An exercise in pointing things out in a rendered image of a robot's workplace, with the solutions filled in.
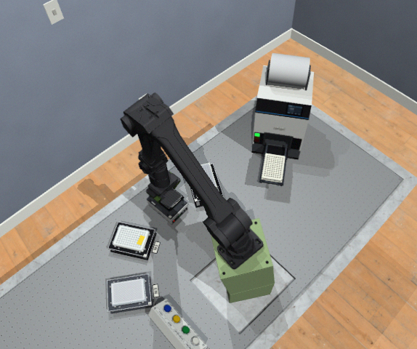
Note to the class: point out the white control panel with buttons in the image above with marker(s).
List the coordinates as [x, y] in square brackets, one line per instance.
[174, 327]

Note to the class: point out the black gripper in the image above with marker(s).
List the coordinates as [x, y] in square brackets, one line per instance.
[168, 183]

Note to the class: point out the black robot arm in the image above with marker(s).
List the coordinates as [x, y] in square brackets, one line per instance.
[156, 130]

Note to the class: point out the white horizontal cylinder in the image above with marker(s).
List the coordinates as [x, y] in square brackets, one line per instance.
[289, 69]

